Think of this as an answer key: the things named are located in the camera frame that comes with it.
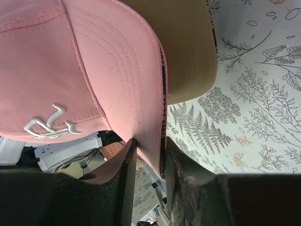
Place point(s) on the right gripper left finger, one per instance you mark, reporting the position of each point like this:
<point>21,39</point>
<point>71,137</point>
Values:
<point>103,197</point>

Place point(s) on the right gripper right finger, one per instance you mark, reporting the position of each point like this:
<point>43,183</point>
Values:
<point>198,197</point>

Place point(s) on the pink cap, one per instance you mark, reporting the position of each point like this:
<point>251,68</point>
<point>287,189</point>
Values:
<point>70,68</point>

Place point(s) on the khaki cap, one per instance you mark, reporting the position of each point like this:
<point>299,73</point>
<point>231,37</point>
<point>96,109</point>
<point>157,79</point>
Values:
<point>185,29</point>

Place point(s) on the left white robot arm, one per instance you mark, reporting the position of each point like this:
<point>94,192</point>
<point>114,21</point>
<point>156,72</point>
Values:
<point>49,157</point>

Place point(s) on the floral table mat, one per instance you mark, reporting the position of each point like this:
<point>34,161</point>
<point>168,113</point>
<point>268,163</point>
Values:
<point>250,120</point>

